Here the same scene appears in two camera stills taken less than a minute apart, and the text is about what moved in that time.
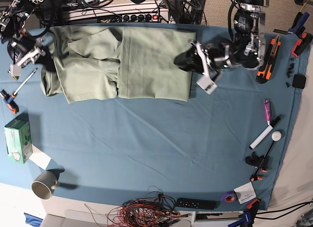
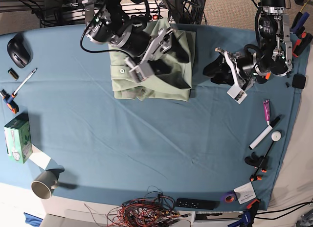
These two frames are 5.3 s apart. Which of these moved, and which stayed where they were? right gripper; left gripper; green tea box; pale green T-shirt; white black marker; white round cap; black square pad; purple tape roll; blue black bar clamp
Moved: right gripper; pale green T-shirt; left gripper
Stayed: blue black bar clamp; purple tape roll; black square pad; white black marker; white round cap; green tea box
